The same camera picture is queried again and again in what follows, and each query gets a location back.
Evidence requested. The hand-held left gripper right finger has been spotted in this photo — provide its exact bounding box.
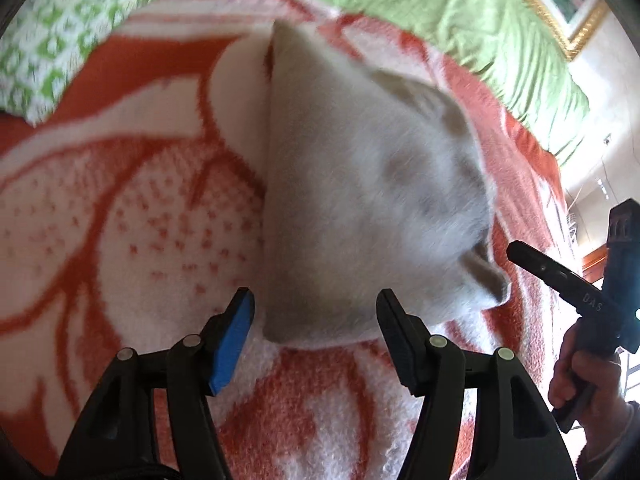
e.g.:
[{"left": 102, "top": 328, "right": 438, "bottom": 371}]
[{"left": 376, "top": 288, "right": 576, "bottom": 480}]

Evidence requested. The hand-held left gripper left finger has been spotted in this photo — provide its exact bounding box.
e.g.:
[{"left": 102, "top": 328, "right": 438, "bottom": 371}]
[{"left": 54, "top": 287, "right": 256, "bottom": 480}]

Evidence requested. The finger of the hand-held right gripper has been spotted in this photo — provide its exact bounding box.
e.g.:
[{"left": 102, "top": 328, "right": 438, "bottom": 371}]
[{"left": 506, "top": 241, "right": 583, "bottom": 295}]

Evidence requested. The grey knitted sweater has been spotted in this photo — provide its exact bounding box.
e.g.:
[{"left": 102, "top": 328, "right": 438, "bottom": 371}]
[{"left": 260, "top": 20, "right": 512, "bottom": 349}]

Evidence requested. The person's right forearm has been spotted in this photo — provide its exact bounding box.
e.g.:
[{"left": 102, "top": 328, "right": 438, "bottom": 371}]
[{"left": 575, "top": 396, "right": 640, "bottom": 480}]

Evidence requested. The person's right hand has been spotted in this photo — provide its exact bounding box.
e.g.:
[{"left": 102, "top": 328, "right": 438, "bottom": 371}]
[{"left": 547, "top": 317, "right": 629, "bottom": 412}]

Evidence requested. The orange white floral blanket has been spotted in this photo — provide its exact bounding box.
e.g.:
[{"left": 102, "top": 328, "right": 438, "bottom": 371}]
[{"left": 0, "top": 0, "right": 575, "bottom": 480}]

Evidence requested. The light green quilt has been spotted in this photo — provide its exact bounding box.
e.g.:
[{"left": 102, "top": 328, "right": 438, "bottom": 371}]
[{"left": 165, "top": 0, "right": 592, "bottom": 167}]

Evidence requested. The green white patterned pillow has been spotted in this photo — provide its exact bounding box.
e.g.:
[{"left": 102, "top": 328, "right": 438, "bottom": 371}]
[{"left": 0, "top": 0, "right": 182, "bottom": 128}]

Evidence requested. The brown wooden frame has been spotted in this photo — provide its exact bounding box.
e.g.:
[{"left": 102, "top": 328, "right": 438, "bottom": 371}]
[{"left": 580, "top": 242, "right": 612, "bottom": 286}]

